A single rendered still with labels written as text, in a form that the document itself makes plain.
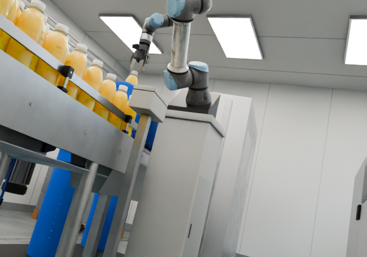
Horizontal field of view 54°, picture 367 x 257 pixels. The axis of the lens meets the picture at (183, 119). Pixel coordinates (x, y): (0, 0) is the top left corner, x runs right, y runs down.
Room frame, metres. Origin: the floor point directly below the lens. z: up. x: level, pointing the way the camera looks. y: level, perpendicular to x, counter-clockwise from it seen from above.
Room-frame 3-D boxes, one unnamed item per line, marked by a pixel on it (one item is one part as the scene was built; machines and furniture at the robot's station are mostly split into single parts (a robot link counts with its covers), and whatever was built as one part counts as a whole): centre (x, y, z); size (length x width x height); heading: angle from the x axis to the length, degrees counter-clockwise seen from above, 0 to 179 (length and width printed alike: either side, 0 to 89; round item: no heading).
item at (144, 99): (1.53, 0.16, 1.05); 0.20 x 0.10 x 0.10; 163
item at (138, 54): (1.99, 0.33, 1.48); 0.09 x 0.08 x 0.12; 163
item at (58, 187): (2.54, 0.65, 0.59); 0.28 x 0.28 x 0.88
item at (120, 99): (1.53, 0.29, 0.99); 0.07 x 0.07 x 0.19
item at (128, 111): (1.65, 0.26, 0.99); 0.07 x 0.07 x 0.19
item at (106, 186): (2.82, 0.07, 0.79); 2.17 x 0.29 x 0.34; 163
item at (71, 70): (1.06, 0.38, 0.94); 0.03 x 0.02 x 0.08; 163
